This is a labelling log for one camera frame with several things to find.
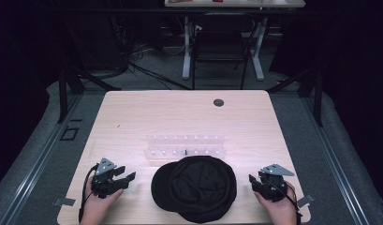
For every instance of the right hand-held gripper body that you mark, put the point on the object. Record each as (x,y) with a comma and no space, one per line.
(273,186)

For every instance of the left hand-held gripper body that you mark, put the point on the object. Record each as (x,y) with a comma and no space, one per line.
(102,182)

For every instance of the black cap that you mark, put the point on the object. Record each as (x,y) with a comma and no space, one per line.
(195,190)

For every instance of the person's right hand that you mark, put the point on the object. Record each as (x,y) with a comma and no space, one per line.
(281,211)

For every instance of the person's left hand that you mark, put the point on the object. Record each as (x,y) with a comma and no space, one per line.
(97,209)

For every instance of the grey tape strip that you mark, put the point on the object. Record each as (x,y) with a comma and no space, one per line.
(306,200)
(65,202)

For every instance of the black tape square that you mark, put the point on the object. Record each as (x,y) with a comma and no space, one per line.
(62,137)

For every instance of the clear acrylic rack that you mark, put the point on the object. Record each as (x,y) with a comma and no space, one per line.
(184,146)

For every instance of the grey round table grommet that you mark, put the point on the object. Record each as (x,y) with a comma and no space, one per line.
(218,102)

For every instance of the black metal stand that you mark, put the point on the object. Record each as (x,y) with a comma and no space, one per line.
(62,93)
(318,97)

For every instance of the white desk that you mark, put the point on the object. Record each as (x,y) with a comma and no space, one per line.
(187,56)

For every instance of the black folding chair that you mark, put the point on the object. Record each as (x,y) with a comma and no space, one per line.
(220,43)

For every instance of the grey metal floor rail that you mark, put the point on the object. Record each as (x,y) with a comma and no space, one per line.
(39,162)
(335,162)

